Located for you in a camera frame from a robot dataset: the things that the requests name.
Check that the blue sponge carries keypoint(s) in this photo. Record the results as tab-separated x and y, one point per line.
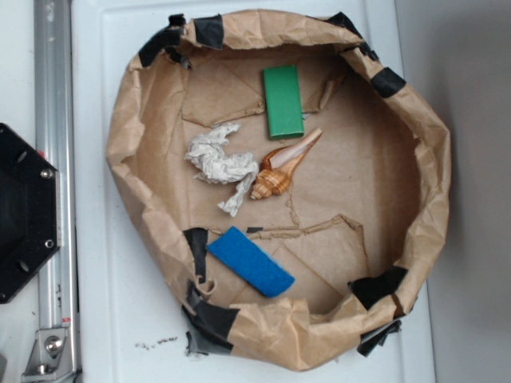
236	251

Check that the brown spiral seashell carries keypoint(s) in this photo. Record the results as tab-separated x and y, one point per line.
278	167

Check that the brown paper bag bin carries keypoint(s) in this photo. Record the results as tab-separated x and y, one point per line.
361	225

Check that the crumpled white paper tissue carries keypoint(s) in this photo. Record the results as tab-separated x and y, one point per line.
206	153

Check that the green rectangular block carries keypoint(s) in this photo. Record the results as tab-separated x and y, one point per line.
283	104

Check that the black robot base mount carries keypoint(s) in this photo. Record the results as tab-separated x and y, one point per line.
29	221

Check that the aluminium extrusion rail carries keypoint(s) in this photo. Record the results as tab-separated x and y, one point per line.
57	281

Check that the metal corner bracket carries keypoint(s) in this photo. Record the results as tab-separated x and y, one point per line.
51	357

